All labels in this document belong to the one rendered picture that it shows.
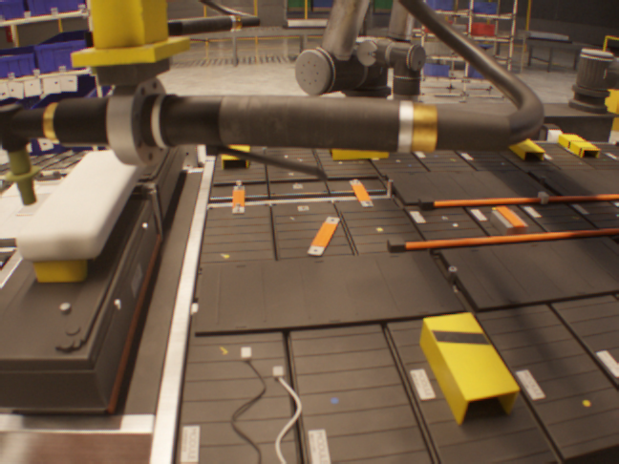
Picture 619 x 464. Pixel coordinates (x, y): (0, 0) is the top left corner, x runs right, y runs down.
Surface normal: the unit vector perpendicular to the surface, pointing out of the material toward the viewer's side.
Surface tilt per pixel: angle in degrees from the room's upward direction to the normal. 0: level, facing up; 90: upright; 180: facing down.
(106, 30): 90
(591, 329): 0
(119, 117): 71
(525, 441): 0
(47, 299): 0
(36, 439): 90
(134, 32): 90
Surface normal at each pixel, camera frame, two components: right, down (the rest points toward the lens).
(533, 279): 0.00, -0.88
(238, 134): -0.13, 0.63
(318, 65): -0.63, 0.31
